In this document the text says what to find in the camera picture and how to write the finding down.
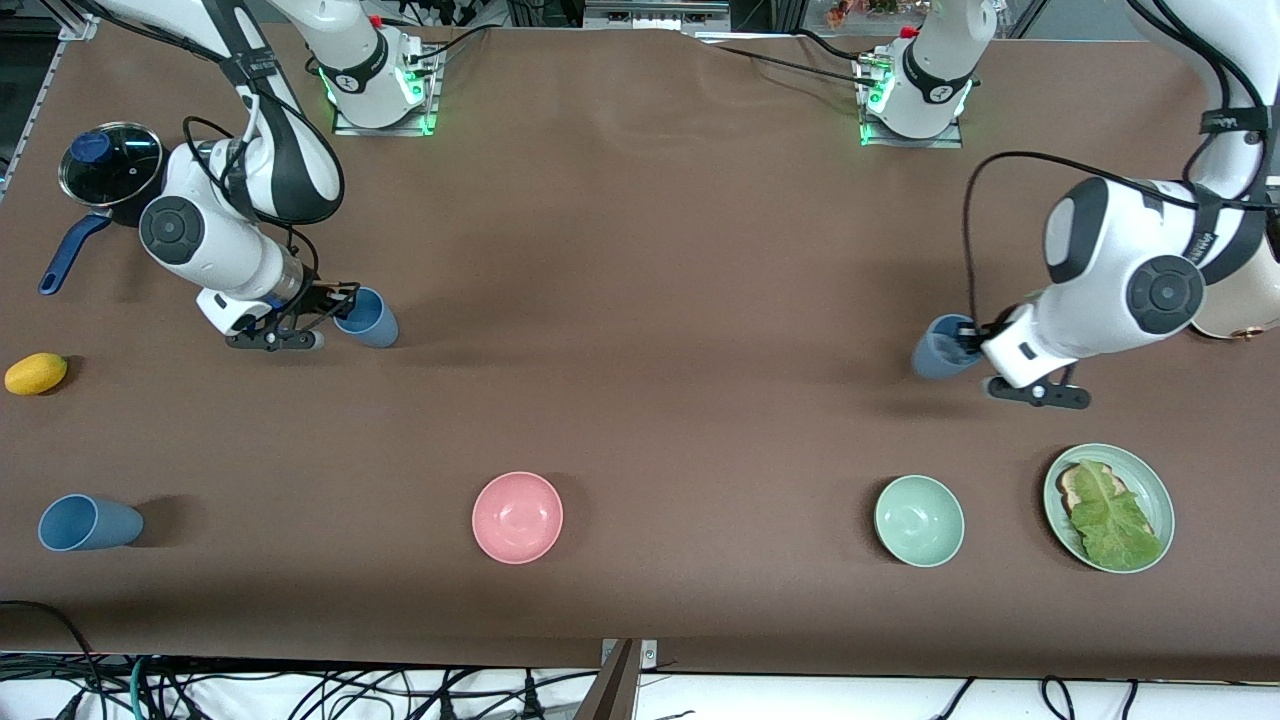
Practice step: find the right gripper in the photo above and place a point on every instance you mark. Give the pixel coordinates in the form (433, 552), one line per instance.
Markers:
(317, 297)

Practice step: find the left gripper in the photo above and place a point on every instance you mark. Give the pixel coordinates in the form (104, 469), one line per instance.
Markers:
(973, 338)

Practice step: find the blue plastic cup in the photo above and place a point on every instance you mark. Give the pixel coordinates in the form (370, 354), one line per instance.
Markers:
(90, 523)
(935, 355)
(375, 325)

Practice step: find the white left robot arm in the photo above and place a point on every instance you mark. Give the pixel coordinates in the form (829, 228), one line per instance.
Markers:
(1100, 260)

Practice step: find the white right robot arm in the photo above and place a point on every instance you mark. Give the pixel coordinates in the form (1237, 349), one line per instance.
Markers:
(290, 170)

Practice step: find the toast slice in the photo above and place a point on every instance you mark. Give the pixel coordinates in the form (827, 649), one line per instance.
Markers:
(1075, 485)

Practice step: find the light green bowl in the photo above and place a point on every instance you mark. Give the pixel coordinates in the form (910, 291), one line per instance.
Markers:
(919, 521)

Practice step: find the light green plate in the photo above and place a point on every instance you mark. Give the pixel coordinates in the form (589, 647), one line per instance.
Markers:
(1150, 490)

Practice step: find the green lettuce leaf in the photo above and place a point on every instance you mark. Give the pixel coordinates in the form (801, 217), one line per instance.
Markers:
(1115, 530)

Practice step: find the glass lid with blue knob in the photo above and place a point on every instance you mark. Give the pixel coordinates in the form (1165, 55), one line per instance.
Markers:
(125, 165)

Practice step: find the yellow lemon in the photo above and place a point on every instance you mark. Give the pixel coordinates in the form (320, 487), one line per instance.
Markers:
(35, 374)

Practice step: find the pink bowl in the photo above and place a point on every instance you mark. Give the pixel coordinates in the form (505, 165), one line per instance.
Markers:
(517, 518)

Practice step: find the grey equipment box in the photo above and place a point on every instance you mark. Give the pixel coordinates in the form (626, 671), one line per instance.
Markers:
(650, 12)

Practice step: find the dark grey pole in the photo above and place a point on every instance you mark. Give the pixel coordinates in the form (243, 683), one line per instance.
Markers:
(610, 695)

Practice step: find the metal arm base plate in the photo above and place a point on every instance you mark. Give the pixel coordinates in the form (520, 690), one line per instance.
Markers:
(875, 138)
(420, 126)

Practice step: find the aluminium frame rail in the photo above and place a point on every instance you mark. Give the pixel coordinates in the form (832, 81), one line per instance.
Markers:
(40, 95)

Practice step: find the metal table clamp bracket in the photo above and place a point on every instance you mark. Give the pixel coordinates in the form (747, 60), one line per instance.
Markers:
(650, 655)

